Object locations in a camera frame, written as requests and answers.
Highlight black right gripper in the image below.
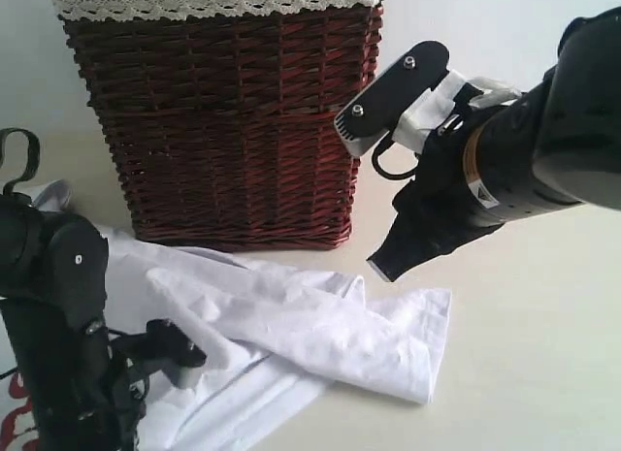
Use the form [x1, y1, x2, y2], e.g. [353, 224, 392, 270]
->
[367, 127, 505, 282]

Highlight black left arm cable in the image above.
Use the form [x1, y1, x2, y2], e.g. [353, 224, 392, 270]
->
[0, 126, 42, 200]

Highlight white t-shirt with red lettering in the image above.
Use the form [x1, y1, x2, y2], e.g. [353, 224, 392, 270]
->
[0, 178, 453, 451]

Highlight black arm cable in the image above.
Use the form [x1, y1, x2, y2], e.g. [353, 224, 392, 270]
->
[370, 135, 419, 181]
[0, 126, 42, 200]

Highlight dark red wicker basket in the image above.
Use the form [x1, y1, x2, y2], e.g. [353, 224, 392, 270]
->
[63, 5, 383, 251]

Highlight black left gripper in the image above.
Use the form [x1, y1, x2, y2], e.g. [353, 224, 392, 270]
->
[101, 319, 207, 450]

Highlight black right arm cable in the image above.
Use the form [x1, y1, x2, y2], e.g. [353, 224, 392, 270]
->
[370, 135, 419, 181]

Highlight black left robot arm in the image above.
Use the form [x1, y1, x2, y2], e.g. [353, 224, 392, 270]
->
[1, 191, 206, 450]

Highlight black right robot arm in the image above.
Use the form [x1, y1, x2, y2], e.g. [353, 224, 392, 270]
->
[369, 9, 620, 281]

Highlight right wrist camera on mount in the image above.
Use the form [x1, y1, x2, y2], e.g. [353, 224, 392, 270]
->
[333, 39, 523, 158]

